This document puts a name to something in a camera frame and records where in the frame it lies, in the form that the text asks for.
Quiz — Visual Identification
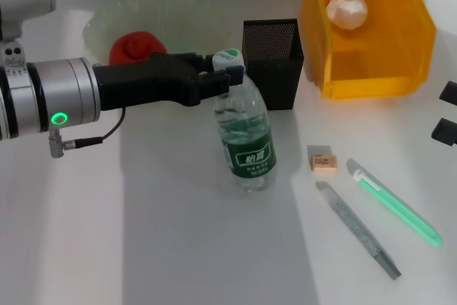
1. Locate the clear green-label water bottle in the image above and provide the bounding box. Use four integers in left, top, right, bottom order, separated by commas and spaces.
211, 47, 278, 194

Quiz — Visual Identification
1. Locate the black mesh pen holder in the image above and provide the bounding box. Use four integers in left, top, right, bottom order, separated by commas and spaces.
241, 18, 305, 111

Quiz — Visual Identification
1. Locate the green glass fruit plate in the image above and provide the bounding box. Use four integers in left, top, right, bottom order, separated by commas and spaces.
82, 0, 229, 70

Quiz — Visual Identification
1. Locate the white paper ball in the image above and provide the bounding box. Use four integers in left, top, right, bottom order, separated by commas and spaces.
325, 0, 368, 31

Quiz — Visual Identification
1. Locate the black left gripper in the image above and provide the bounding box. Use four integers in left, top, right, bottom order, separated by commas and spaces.
93, 51, 246, 111

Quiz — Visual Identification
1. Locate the peach sleeved eraser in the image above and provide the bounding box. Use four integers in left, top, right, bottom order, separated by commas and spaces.
306, 144, 338, 176

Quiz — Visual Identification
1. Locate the yellow plastic bin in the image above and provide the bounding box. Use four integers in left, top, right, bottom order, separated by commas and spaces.
298, 0, 437, 99

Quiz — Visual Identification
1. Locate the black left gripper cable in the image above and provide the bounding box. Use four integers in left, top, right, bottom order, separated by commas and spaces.
49, 106, 126, 159

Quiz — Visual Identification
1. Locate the red-orange fruit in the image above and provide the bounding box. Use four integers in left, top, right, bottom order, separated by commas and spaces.
109, 30, 167, 66

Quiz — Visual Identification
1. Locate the grey utility knife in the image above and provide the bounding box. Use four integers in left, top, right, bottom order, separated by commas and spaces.
315, 181, 403, 281

